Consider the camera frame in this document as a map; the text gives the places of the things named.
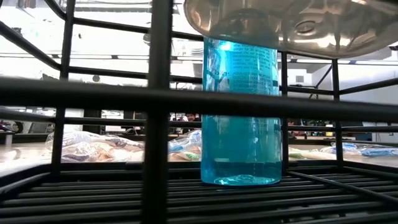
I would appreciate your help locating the black ceiling dome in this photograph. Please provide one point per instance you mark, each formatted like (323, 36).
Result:
(96, 78)

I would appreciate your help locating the black cabinet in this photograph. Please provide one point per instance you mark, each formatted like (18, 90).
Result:
(92, 130)

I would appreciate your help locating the person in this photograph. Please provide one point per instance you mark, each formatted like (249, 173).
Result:
(192, 117)

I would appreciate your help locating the white pillar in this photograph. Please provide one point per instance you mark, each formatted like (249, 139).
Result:
(74, 112)

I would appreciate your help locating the white-green toothbrush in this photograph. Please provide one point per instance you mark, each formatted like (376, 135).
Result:
(311, 154)

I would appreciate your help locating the clear plastic container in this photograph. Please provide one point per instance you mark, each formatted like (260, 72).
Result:
(311, 31)

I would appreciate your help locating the silver ventilation duct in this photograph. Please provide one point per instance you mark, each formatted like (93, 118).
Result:
(189, 46)

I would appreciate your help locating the blue toothbrush in clear wrap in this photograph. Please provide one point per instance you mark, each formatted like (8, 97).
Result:
(351, 148)
(379, 152)

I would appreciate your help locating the yellow object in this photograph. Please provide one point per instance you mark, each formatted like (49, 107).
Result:
(329, 133)

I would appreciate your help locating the blue mouthwash bottle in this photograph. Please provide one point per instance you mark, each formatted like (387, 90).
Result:
(242, 146)

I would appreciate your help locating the orange toothbrush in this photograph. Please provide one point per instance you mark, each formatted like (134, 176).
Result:
(109, 154)

